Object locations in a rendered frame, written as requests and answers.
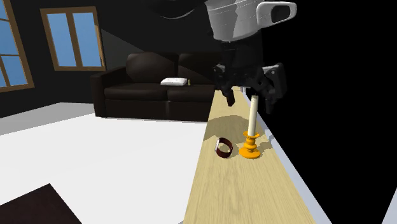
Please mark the dark brown sofa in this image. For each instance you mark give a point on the dark brown sofa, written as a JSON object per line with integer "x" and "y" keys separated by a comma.
{"x": 139, "y": 93}

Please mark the orange candlestick with white candle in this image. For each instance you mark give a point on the orange candlestick with white candle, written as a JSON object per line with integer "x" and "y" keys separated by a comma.
{"x": 250, "y": 149}

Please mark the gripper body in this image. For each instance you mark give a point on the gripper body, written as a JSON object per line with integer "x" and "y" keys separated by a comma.
{"x": 242, "y": 62}

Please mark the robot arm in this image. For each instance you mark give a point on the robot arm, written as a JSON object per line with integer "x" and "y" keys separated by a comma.
{"x": 235, "y": 18}

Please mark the brown framed window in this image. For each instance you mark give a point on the brown framed window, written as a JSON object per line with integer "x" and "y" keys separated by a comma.
{"x": 11, "y": 46}
{"x": 73, "y": 38}

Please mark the dark red wristwatch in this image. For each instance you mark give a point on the dark red wristwatch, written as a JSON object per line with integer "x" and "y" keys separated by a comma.
{"x": 224, "y": 152}

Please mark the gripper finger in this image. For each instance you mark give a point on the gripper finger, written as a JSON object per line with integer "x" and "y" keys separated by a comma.
{"x": 230, "y": 96}
{"x": 277, "y": 83}

